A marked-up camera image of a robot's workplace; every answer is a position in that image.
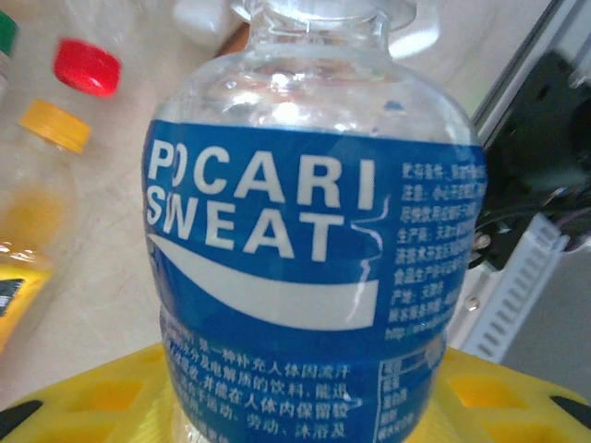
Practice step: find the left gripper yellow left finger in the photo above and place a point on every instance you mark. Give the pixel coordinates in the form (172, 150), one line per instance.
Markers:
(83, 406)

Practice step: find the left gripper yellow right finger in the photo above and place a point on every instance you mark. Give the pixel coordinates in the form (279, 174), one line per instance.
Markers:
(498, 406)

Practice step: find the Pocari Sweat bottle blue label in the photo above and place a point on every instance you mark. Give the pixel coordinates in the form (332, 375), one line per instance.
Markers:
(277, 231)

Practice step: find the yellow cap yellow label bottle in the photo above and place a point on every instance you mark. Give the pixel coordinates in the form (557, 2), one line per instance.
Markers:
(51, 127)

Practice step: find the red cap red white label bottle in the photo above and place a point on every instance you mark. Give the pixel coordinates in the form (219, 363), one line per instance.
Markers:
(88, 67)

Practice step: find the green cap clear bottle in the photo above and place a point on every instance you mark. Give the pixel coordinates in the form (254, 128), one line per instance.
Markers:
(7, 32)

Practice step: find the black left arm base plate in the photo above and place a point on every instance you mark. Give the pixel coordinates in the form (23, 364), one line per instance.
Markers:
(531, 152)

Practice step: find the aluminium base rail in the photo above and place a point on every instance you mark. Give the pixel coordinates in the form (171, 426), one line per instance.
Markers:
(565, 27)

